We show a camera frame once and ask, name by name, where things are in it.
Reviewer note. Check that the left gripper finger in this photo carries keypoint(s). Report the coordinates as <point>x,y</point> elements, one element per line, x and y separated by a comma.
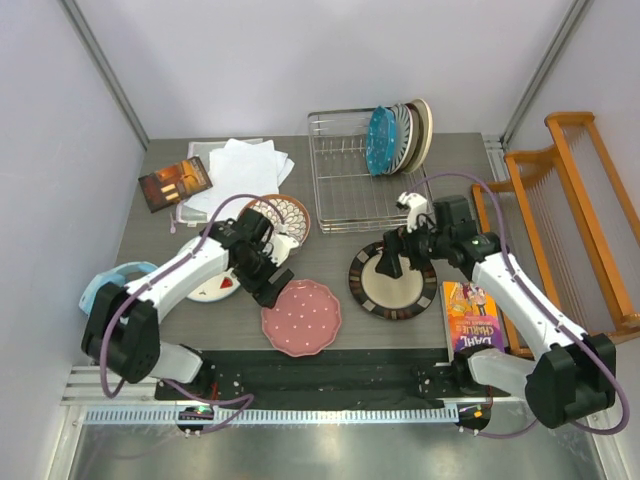
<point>275,287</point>
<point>259,296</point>

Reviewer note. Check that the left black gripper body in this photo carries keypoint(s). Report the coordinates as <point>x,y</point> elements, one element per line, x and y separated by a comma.
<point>256,270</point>

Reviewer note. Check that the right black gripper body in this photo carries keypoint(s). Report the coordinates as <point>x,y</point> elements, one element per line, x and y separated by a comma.
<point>423,244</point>

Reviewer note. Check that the black rimmed beige plate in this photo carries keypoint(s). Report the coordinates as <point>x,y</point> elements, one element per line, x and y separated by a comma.
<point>391,299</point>

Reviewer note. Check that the pink polka dot plate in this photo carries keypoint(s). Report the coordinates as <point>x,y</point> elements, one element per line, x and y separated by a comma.
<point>305,319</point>

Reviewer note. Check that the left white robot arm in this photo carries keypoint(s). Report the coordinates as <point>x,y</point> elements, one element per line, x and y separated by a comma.
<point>123,330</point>

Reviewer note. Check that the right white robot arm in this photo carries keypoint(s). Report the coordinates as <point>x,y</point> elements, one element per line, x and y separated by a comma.
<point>571,374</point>

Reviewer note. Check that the orange wooden rack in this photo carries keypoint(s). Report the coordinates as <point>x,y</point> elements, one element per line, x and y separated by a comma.
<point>580,224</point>

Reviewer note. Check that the white watermelon pattern plate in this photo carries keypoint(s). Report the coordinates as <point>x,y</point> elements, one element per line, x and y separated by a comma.
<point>216,288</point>

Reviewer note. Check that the brown floral pattern plate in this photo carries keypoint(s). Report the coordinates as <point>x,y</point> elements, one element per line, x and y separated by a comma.
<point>287,215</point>

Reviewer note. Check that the white cloth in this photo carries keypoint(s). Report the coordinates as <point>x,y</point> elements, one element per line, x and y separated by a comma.
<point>242,168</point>

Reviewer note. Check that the orange Roald Dahl book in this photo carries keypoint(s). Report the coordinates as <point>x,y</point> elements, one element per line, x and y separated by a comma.
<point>471,317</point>

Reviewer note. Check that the dark brown book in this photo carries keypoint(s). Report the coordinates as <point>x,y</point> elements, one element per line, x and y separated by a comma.
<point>178,182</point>

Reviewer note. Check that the mesh zipper pouch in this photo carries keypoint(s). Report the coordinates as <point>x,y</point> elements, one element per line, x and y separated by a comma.
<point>188,216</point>

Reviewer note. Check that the teal polka dot plate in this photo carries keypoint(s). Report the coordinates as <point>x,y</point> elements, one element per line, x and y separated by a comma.
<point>382,147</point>

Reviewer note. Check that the cream plate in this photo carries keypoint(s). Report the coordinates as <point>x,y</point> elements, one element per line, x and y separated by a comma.
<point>425,134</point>

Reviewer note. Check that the grey striped plate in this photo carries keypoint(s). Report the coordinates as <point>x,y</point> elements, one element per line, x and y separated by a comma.
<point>404,129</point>

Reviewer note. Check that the light blue headphones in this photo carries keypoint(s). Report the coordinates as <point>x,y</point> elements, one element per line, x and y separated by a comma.
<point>117,275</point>

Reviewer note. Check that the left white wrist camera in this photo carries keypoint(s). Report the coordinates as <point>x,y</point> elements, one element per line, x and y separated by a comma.
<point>278,249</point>

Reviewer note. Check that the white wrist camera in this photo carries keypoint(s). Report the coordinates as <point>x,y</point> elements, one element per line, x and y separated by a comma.
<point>278,249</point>
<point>416,206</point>

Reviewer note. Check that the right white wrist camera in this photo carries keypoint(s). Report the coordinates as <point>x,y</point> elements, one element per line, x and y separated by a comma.
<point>416,206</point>

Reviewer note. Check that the metal wire dish rack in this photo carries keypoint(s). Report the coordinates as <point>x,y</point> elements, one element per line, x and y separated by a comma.
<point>348,198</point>

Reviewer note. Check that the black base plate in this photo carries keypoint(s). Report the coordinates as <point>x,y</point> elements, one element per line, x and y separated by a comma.
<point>333,380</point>

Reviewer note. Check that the slotted cable duct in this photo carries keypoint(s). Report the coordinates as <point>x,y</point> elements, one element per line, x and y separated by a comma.
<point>198,415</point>

